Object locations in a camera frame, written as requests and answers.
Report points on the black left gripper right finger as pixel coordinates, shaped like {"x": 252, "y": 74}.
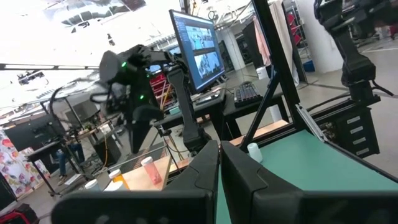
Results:
{"x": 239, "y": 180}

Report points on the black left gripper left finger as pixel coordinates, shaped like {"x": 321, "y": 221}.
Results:
{"x": 199, "y": 174}

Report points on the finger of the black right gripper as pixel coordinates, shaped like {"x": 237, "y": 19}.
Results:
{"x": 139, "y": 133}

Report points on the pink translucent pill bottle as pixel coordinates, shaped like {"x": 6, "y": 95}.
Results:
{"x": 152, "y": 172}

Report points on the orange pill bottle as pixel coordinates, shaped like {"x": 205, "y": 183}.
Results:
{"x": 120, "y": 183}

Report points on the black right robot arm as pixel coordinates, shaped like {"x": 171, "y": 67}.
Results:
{"x": 183, "y": 109}

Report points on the red storage bins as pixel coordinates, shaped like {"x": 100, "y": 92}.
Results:
{"x": 158, "y": 87}

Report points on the white opaque pill bottle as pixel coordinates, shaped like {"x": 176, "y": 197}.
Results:
{"x": 255, "y": 152}

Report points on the black desk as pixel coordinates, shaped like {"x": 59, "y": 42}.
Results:
{"x": 217, "y": 105}

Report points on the person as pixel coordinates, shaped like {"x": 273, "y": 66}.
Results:
{"x": 66, "y": 155}

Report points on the computer monitor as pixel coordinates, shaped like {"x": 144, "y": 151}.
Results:
{"x": 199, "y": 49}

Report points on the black keyboard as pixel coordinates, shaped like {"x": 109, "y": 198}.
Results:
{"x": 247, "y": 93}

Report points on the black display screen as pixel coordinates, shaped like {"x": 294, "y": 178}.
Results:
{"x": 31, "y": 132}

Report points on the black control box with labels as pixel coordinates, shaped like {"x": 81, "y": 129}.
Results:
{"x": 345, "y": 140}

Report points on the floral patterned panel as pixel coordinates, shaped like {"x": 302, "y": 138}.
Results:
{"x": 15, "y": 168}

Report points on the blue bin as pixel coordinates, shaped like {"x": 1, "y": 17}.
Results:
{"x": 309, "y": 65}

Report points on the red and black case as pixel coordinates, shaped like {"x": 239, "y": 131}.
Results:
{"x": 18, "y": 215}

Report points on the white metal bracket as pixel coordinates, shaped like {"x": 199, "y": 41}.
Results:
{"x": 308, "y": 119}

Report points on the black aluminium rig frame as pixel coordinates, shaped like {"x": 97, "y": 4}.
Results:
{"x": 276, "y": 46}

